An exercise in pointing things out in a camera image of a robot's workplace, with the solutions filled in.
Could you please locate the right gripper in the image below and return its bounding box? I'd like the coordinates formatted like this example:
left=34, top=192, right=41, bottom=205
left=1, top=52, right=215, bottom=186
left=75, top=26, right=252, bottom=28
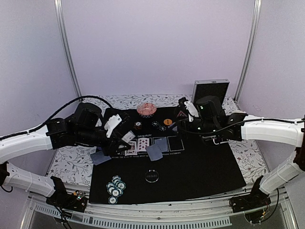
left=169, top=118, right=218, bottom=140

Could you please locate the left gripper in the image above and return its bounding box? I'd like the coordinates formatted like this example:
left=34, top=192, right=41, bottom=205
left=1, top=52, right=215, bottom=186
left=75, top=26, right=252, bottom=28
left=76, top=127, right=132, bottom=156

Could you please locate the king face up card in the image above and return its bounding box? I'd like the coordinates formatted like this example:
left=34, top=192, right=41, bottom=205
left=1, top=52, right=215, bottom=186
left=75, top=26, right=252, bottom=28
left=125, top=141, right=138, bottom=156

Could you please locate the red black triangle card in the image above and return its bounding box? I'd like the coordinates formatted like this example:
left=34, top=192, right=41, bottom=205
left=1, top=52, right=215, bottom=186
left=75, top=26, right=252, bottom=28
left=176, top=111, right=188, bottom=118

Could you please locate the orange big blind button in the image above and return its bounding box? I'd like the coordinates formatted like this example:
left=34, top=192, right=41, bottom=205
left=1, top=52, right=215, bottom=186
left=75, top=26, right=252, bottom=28
left=163, top=119, right=173, bottom=125

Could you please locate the dealt blue card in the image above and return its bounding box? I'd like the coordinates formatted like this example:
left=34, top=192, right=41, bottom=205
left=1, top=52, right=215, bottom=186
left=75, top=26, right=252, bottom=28
left=145, top=144, right=163, bottom=161
left=168, top=122, right=178, bottom=133
left=90, top=152, right=112, bottom=166
left=155, top=138, right=168, bottom=153

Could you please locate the black poker chip stack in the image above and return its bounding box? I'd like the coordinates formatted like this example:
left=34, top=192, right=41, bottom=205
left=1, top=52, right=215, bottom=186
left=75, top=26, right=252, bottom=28
left=159, top=126, right=166, bottom=131

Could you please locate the red poker chip stack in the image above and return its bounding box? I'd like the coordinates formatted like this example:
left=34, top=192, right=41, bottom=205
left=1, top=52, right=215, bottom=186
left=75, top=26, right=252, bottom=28
left=133, top=122, right=142, bottom=130

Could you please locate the black 100 poker chip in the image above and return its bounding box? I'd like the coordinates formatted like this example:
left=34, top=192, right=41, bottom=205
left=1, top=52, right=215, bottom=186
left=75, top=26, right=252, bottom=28
left=152, top=121, right=160, bottom=127

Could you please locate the blue green chip stack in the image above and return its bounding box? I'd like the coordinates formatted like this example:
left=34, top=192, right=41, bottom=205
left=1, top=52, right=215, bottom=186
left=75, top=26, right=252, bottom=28
left=106, top=176, right=126, bottom=197

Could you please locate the clear dealer button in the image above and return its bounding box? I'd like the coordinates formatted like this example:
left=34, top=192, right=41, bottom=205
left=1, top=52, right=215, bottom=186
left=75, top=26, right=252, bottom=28
left=144, top=169, right=159, bottom=183

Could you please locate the blue white poker chip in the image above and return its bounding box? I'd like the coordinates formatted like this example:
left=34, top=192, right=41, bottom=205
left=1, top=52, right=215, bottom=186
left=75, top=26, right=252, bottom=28
left=108, top=196, right=118, bottom=205

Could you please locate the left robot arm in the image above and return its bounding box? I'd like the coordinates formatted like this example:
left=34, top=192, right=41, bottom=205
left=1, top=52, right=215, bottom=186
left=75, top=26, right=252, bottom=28
left=0, top=103, right=135, bottom=207

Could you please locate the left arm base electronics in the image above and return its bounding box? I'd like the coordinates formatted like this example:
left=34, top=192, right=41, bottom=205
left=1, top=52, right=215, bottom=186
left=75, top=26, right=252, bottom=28
left=46, top=176, right=88, bottom=213

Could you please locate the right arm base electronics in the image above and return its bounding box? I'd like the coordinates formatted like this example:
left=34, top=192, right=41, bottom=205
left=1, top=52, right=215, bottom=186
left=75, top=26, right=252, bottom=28
left=229, top=190, right=271, bottom=224

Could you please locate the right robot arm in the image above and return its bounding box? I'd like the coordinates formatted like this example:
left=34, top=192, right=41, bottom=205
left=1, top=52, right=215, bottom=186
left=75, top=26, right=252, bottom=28
left=176, top=96, right=305, bottom=208

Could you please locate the black poker mat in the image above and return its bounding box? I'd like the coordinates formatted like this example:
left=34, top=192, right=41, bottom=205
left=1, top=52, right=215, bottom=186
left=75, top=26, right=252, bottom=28
left=89, top=107, right=246, bottom=204

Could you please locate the aluminium poker chip case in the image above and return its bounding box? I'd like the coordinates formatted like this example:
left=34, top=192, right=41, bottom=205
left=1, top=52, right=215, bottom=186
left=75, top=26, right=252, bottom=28
left=192, top=79, right=229, bottom=133

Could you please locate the patterned small bowl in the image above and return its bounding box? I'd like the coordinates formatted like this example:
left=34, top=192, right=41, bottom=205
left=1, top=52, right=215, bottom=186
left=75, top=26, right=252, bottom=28
left=136, top=103, right=157, bottom=118

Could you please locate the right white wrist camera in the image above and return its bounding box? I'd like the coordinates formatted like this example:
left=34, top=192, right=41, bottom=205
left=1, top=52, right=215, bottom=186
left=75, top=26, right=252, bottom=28
left=183, top=101, right=199, bottom=122

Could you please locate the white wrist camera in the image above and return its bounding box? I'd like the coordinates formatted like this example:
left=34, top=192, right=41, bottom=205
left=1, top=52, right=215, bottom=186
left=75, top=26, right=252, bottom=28
left=183, top=101, right=199, bottom=122
left=104, top=114, right=122, bottom=138

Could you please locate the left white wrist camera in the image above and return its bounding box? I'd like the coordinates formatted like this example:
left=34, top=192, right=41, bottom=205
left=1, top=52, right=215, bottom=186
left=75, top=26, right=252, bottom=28
left=104, top=114, right=122, bottom=138

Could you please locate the front aluminium rail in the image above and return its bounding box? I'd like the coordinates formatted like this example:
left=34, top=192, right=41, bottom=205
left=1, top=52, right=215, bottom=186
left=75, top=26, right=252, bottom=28
left=23, top=186, right=296, bottom=229

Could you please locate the left black cable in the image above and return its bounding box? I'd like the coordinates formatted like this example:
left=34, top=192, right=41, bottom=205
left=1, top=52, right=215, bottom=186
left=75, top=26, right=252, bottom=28
left=0, top=95, right=112, bottom=141

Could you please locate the right aluminium frame post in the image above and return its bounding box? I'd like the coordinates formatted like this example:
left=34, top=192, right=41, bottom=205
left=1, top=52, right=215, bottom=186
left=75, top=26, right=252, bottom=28
left=234, top=0, right=262, bottom=103

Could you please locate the aluminium frame post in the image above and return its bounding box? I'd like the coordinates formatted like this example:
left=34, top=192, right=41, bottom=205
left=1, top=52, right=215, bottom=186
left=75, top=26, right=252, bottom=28
left=54, top=0, right=82, bottom=97
left=234, top=0, right=262, bottom=103

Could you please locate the left aluminium frame post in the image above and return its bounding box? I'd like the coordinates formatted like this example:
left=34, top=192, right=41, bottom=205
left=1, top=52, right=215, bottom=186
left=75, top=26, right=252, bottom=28
left=54, top=0, right=82, bottom=97

